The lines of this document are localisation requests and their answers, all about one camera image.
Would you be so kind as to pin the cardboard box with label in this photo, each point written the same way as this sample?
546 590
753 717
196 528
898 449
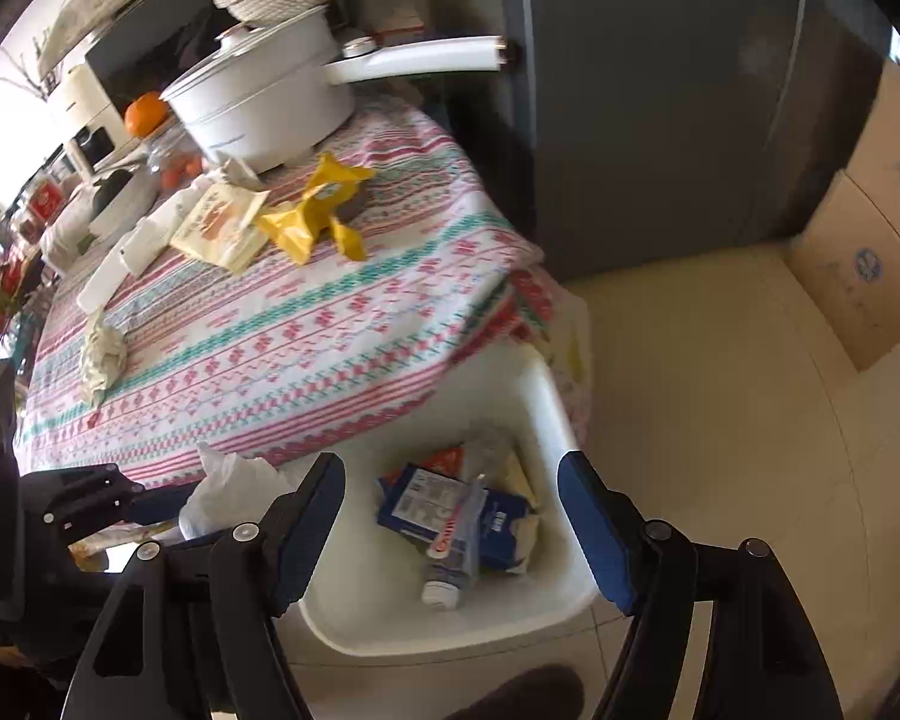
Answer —
892 142

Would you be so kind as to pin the orange fruit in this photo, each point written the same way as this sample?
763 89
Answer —
146 114

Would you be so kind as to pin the yellow wrapper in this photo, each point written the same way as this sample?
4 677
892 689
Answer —
307 217

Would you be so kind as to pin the white electric pot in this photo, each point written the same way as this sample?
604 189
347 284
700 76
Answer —
262 120

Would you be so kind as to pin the cream kitchen appliance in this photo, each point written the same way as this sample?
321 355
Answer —
82 101

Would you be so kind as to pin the jar with red contents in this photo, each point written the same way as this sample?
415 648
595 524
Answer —
41 202

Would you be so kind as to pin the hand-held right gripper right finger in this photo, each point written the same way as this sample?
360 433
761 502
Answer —
596 540

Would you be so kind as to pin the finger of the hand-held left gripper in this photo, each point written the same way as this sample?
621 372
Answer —
161 504

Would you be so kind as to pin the white plastic bag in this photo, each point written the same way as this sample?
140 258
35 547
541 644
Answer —
229 484

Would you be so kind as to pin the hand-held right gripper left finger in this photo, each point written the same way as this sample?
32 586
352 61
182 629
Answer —
311 532

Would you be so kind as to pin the patterned tablecloth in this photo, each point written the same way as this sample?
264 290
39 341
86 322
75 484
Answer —
307 330

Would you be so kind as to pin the beige snack packet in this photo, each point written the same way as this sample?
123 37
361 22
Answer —
217 229

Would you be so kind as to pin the small brown box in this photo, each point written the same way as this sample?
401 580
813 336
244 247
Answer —
401 26

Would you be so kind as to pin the white plastic bin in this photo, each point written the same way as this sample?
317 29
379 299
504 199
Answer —
390 615

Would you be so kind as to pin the grey refrigerator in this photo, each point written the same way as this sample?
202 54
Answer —
645 127

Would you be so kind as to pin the crumpled paper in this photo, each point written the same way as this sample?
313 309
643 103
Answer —
103 360

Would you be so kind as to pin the blue printed carton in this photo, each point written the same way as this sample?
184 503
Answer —
420 502

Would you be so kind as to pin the white bowl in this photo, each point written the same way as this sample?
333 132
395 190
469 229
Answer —
124 214

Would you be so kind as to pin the avocado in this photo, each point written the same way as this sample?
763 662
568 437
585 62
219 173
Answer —
116 187

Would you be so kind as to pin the clear plastic bottle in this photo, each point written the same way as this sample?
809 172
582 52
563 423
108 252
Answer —
450 562

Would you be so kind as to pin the white packet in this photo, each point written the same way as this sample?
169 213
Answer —
131 255

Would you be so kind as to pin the glass jar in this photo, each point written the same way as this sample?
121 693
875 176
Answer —
176 169

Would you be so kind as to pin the white dotted cloth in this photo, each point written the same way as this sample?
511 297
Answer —
64 229

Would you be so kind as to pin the large cardboard box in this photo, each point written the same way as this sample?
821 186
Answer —
855 277

